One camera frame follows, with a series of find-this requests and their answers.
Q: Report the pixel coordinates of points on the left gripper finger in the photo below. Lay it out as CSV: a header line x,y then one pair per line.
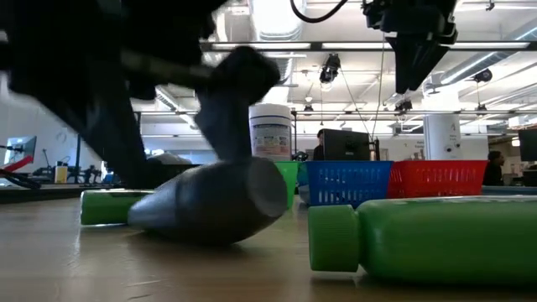
x,y
168,69
121,142

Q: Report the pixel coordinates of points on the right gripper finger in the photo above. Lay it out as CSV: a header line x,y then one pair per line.
x,y
425,58
402,63

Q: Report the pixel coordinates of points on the plain grey tapered bottle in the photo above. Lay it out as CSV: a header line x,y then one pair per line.
x,y
210,201

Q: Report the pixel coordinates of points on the large green bottle ribbed cap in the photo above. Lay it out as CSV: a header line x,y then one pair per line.
x,y
444,241

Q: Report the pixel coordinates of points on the grey monitor on arm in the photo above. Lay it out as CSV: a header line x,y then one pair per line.
x,y
21,150

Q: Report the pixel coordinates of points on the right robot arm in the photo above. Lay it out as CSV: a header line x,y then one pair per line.
x,y
419,2

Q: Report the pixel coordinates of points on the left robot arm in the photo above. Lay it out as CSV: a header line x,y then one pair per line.
x,y
84,21

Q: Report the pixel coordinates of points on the small green bottle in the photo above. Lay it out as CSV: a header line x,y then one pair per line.
x,y
105,207

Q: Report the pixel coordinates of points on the yellow box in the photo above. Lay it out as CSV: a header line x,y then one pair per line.
x,y
61,174

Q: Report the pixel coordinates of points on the black ceiling spot lamp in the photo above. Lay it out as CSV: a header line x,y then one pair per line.
x,y
330,69

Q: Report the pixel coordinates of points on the black computer monitor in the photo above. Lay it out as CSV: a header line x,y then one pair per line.
x,y
346,144

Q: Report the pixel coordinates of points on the person behind monitor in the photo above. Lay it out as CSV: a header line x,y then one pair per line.
x,y
319,147

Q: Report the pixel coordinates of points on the red plastic basket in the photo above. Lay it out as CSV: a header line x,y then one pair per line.
x,y
436,178

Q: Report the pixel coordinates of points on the white wipes canister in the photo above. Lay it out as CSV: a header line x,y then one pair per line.
x,y
270,132

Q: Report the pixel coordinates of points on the person seated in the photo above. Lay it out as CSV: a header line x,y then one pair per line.
x,y
494,170

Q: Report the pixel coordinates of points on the blue plastic basket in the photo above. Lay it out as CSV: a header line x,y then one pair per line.
x,y
346,182

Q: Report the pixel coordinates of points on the black monitor at room edge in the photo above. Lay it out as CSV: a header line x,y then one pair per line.
x,y
528,144

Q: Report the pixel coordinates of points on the blue flat tray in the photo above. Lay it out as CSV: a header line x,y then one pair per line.
x,y
509,191

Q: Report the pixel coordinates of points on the green plastic basket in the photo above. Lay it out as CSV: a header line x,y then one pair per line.
x,y
288,176

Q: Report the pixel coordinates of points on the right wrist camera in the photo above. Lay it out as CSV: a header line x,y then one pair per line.
x,y
403,17

